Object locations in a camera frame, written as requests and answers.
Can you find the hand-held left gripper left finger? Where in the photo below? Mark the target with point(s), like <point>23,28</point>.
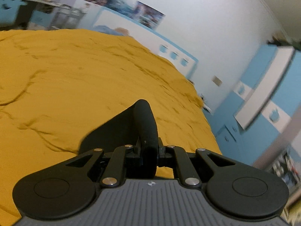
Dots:
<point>134,155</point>

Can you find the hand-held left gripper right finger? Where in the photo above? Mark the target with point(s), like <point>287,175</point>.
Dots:
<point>163,155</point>

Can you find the black pants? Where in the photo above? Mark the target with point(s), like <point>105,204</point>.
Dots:
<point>122,129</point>

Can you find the blue nightstand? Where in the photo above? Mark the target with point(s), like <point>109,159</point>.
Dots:
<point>208,109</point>

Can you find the yellow blanket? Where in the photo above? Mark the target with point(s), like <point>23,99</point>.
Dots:
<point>70,80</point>

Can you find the blue wardrobe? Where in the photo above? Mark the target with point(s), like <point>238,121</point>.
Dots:
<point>261,122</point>

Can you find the white and blue headboard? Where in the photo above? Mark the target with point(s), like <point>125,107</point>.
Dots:
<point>145,35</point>

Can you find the white board panel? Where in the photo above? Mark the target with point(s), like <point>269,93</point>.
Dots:
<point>265,89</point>

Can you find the colourful clutter pile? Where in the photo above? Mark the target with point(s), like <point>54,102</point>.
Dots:
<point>285,169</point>

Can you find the pale orange cushion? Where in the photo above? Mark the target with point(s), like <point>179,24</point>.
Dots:
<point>122,31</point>

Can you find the blue pillow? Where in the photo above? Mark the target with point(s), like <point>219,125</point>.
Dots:
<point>105,29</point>

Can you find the grey rolling cart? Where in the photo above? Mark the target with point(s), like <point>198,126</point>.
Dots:
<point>68,16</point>

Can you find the grey desk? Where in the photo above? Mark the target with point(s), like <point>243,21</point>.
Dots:
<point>37,11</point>

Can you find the blue chair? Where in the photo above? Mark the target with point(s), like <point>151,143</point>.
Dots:
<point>9,4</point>

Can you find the wall switch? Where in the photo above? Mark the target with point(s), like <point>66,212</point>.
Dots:
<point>216,81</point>

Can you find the purple wall poster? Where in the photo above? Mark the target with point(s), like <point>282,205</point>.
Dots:
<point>148,14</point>

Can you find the teal wall poster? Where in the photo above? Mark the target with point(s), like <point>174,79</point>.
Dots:
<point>120,4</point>

